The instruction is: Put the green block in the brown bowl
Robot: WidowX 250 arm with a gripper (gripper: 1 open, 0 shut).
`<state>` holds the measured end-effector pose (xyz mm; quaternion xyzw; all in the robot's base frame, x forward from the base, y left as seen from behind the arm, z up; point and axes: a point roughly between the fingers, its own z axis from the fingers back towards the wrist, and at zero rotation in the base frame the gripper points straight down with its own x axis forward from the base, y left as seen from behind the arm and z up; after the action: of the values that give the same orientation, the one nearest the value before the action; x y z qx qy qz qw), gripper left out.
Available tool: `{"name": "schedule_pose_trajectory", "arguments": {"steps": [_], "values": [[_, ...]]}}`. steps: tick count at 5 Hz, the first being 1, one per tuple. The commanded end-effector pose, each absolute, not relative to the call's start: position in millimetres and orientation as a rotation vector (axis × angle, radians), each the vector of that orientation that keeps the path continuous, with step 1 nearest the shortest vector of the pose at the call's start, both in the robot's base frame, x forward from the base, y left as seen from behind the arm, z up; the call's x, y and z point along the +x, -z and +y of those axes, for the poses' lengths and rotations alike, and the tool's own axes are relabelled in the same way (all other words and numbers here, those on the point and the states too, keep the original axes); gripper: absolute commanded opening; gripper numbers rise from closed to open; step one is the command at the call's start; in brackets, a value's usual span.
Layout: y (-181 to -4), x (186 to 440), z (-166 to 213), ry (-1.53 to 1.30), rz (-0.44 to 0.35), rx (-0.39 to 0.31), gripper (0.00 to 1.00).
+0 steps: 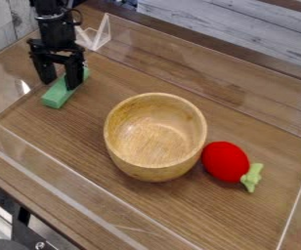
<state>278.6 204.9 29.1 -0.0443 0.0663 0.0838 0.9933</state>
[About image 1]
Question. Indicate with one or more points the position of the clear acrylic corner bracket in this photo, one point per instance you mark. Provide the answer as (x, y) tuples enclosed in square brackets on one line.
[(94, 38)]

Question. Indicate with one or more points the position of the green rectangular block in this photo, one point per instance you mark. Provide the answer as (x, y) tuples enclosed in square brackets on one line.
[(58, 94)]

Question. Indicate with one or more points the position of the brown wooden bowl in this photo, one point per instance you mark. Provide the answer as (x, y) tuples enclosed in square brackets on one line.
[(155, 133)]

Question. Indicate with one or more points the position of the red plush strawberry toy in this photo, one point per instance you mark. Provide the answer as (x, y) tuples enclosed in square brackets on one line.
[(226, 162)]

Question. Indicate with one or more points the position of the black table leg bracket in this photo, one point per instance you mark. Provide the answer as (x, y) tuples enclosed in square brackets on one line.
[(34, 234)]

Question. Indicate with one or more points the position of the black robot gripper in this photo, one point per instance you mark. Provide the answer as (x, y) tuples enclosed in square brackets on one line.
[(55, 47)]

